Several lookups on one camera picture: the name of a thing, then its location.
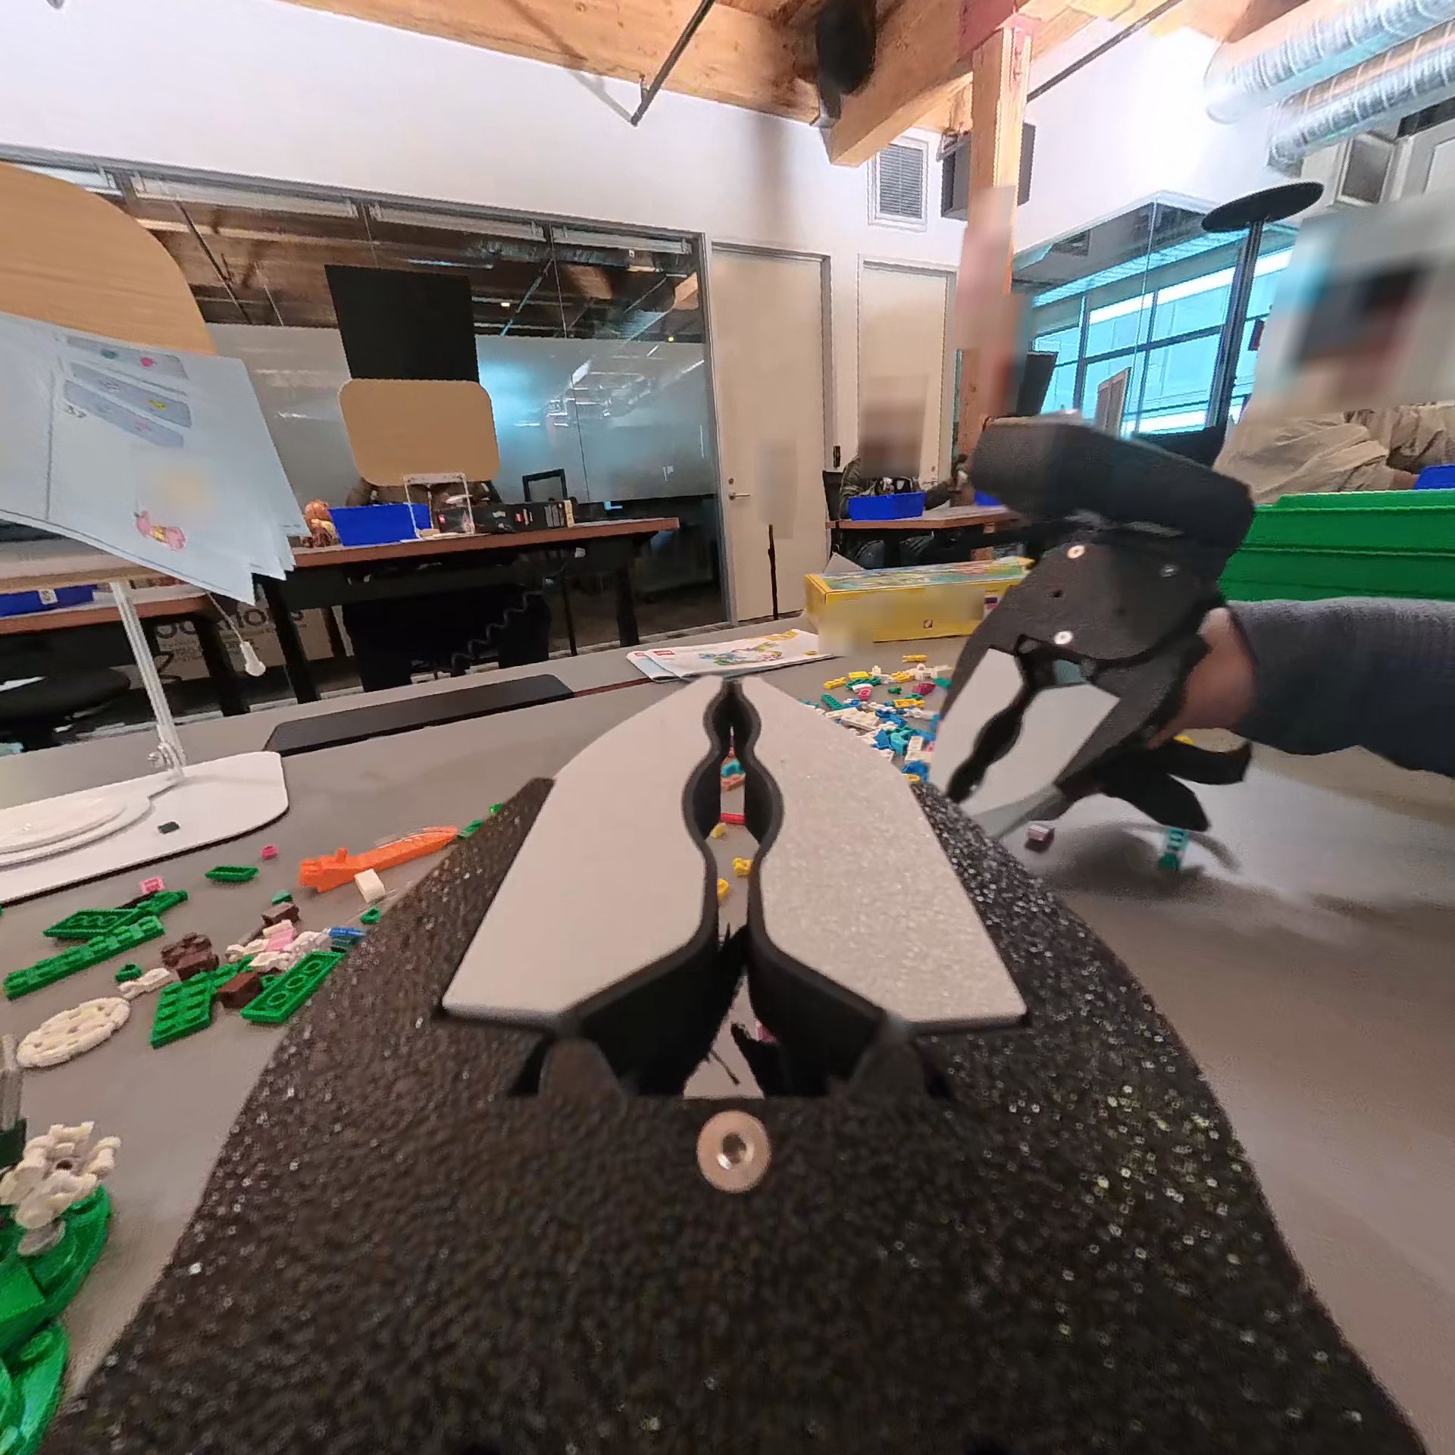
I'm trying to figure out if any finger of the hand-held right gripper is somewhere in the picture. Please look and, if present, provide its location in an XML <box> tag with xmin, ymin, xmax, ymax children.
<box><xmin>970</xmin><ymin>687</ymin><xmax>1124</xmax><ymax>840</ymax></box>
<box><xmin>932</xmin><ymin>644</ymin><xmax>1055</xmax><ymax>802</ymax></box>

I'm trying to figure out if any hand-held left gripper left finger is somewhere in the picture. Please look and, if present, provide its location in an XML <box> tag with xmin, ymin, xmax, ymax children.
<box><xmin>442</xmin><ymin>675</ymin><xmax>735</xmax><ymax>1035</ymax></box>

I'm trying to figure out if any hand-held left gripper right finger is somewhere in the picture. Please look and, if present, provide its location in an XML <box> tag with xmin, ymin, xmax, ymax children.
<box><xmin>728</xmin><ymin>679</ymin><xmax>1031</xmax><ymax>1037</ymax></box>

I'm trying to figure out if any pile of colourful lego pieces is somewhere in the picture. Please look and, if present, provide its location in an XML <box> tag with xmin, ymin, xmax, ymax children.
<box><xmin>816</xmin><ymin>653</ymin><xmax>956</xmax><ymax>786</ymax></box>

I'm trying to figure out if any person's right forearm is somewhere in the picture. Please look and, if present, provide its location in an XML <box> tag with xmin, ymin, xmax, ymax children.
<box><xmin>1230</xmin><ymin>595</ymin><xmax>1455</xmax><ymax>779</ymax></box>

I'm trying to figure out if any yellow lego box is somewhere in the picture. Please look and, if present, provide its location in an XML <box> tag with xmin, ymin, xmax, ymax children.
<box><xmin>806</xmin><ymin>557</ymin><xmax>1031</xmax><ymax>661</ymax></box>

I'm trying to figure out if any closed lego instruction booklet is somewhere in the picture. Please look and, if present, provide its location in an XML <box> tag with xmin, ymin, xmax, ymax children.
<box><xmin>625</xmin><ymin>628</ymin><xmax>839</xmax><ymax>684</ymax></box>

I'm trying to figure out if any orange lego piece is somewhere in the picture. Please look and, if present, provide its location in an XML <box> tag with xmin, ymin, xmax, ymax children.
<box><xmin>298</xmin><ymin>826</ymin><xmax>459</xmax><ymax>895</ymax></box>

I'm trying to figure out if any cluster of green lego plates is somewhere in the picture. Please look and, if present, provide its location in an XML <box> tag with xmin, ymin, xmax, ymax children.
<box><xmin>0</xmin><ymin>841</ymin><xmax>393</xmax><ymax>1053</ymax></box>

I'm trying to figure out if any white round lego piece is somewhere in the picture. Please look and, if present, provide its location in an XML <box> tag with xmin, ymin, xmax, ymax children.
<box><xmin>16</xmin><ymin>996</ymin><xmax>132</xmax><ymax>1070</ymax></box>

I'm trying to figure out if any open lego instruction booklet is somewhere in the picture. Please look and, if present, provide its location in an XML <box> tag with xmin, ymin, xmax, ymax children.
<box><xmin>0</xmin><ymin>308</ymin><xmax>303</xmax><ymax>606</ymax></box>

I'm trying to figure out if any green lego flower build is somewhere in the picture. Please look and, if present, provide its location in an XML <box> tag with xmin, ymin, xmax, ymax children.
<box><xmin>0</xmin><ymin>1034</ymin><xmax>121</xmax><ymax>1455</ymax></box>

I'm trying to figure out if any person's right hand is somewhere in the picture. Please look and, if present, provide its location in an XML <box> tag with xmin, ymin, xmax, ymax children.
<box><xmin>1154</xmin><ymin>608</ymin><xmax>1258</xmax><ymax>753</ymax></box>

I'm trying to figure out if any wooden desk with black legs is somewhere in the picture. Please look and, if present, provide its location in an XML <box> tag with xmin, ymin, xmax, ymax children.
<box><xmin>833</xmin><ymin>505</ymin><xmax>1026</xmax><ymax>570</ymax></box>
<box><xmin>260</xmin><ymin>516</ymin><xmax>684</xmax><ymax>703</ymax></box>

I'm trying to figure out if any stack of green bins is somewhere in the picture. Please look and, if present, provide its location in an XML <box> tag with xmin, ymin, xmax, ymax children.
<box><xmin>1221</xmin><ymin>488</ymin><xmax>1455</xmax><ymax>606</ymax></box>

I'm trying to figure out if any pale door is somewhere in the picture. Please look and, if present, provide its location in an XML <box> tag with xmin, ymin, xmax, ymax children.
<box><xmin>710</xmin><ymin>244</ymin><xmax>832</xmax><ymax>625</ymax></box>
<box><xmin>858</xmin><ymin>261</ymin><xmax>955</xmax><ymax>479</ymax></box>

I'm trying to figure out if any white booklet stand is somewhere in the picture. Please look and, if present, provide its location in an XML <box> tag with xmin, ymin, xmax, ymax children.
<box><xmin>0</xmin><ymin>580</ymin><xmax>288</xmax><ymax>904</ymax></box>

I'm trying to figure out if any clear acrylic box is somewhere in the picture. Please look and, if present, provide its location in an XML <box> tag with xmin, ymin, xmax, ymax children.
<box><xmin>404</xmin><ymin>471</ymin><xmax>476</xmax><ymax>535</ymax></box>

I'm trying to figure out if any black floor lamp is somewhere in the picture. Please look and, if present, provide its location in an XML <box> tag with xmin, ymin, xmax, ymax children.
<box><xmin>1202</xmin><ymin>182</ymin><xmax>1325</xmax><ymax>438</ymax></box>

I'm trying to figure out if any tan rounded board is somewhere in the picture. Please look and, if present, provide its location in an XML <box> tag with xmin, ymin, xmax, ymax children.
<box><xmin>0</xmin><ymin>159</ymin><xmax>218</xmax><ymax>356</ymax></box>
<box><xmin>340</xmin><ymin>377</ymin><xmax>499</xmax><ymax>488</ymax></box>

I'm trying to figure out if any black office chair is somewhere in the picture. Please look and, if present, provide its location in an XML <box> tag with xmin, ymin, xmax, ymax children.
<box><xmin>0</xmin><ymin>665</ymin><xmax>132</xmax><ymax>751</ymax></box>

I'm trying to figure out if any white cable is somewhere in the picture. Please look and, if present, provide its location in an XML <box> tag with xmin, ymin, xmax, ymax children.
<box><xmin>208</xmin><ymin>594</ymin><xmax>270</xmax><ymax>679</ymax></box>

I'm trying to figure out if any wall vent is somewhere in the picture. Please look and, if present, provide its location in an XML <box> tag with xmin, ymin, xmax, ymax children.
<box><xmin>873</xmin><ymin>136</ymin><xmax>929</xmax><ymax>223</ymax></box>

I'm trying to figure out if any wooden post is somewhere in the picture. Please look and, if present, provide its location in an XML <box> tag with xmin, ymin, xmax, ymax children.
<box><xmin>967</xmin><ymin>22</ymin><xmax>1034</xmax><ymax>194</ymax></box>

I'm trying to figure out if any black wall screen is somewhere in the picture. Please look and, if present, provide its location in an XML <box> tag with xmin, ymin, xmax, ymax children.
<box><xmin>326</xmin><ymin>265</ymin><xmax>480</xmax><ymax>382</ymax></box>

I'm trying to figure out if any silver air duct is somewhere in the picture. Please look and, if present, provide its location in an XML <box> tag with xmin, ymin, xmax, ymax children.
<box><xmin>1206</xmin><ymin>0</ymin><xmax>1455</xmax><ymax>171</ymax></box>

